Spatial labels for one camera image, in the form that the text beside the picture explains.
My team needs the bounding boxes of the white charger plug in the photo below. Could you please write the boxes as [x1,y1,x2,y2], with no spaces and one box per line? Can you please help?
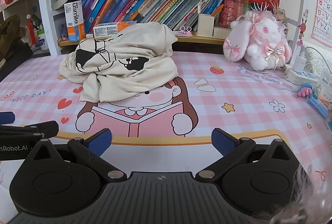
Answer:
[293,54,306,72]

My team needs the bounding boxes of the red bottle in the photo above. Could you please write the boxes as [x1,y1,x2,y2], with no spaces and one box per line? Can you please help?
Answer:
[26,14,35,46]

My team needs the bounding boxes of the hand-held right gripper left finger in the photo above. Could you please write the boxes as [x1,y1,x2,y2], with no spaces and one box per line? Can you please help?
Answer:
[28,129,127,183]

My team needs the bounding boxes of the olive green cloth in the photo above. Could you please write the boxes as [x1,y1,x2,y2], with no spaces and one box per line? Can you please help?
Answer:
[0,15,26,44]

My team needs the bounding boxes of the white container green lid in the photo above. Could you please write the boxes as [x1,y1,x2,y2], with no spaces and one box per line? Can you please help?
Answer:
[36,28,48,50]

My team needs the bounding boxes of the pink white bunny plush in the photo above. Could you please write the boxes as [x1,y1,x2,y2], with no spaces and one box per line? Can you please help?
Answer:
[223,10,292,71]

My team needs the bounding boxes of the cartoon wall sticker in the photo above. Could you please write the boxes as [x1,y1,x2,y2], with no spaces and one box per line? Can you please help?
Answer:
[296,9,309,46]

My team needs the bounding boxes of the row of colourful books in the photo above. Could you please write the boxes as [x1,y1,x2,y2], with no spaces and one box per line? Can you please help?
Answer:
[75,0,231,31]

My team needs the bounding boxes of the tall orange white box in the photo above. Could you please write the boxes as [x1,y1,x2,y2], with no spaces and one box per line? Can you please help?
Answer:
[64,0,86,41]

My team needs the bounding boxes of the alphabet wall poster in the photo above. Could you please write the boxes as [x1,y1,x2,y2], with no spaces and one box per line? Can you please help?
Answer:
[311,0,332,48]

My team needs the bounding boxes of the pink toy figure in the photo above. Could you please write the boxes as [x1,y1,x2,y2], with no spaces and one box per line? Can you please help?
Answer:
[297,85,315,97]

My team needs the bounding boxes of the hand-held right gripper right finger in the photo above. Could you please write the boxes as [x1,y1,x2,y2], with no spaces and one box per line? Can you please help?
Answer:
[197,128,297,183]

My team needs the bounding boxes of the white pen holder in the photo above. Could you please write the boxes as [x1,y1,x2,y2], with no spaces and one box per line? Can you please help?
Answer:
[196,13,232,38]

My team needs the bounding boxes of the white power strip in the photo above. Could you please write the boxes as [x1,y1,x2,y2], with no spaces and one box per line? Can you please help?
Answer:
[285,67,318,86]

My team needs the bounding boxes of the blue pens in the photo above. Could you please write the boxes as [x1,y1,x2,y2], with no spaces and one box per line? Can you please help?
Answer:
[307,96,330,119]

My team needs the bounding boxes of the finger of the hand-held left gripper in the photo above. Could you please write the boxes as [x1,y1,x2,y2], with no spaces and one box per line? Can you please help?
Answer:
[0,120,60,139]
[0,111,15,126]

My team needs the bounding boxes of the clear plastic bag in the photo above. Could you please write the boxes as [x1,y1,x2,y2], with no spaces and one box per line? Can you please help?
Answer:
[315,69,332,110]

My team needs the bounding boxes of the grey patterned cloth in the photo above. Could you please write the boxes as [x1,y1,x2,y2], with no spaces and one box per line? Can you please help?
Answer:
[303,46,332,71]

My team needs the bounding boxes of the pink checked desk mat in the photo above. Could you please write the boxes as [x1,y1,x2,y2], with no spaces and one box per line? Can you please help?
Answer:
[0,51,332,214]

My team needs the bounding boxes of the cream printed t-shirt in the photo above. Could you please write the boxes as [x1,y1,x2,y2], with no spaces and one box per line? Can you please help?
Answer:
[58,21,179,103]

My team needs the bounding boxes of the flat orange white box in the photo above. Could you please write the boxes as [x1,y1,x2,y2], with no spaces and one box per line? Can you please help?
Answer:
[93,21,137,38]

